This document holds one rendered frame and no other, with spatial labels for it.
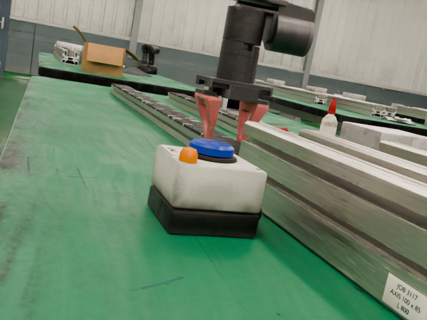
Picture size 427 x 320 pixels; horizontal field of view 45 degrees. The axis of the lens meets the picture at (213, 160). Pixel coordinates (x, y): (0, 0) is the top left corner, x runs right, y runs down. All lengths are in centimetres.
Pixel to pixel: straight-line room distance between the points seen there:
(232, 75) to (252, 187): 34
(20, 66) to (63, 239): 1120
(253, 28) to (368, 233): 43
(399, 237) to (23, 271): 24
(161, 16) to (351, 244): 1150
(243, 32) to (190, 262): 44
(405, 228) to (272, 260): 11
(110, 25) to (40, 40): 147
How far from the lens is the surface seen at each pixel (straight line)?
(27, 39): 1155
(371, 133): 71
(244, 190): 44
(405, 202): 37
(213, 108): 74
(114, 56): 274
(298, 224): 47
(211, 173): 42
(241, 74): 75
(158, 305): 31
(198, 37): 1200
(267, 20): 80
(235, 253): 41
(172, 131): 98
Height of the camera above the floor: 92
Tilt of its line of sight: 10 degrees down
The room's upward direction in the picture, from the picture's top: 10 degrees clockwise
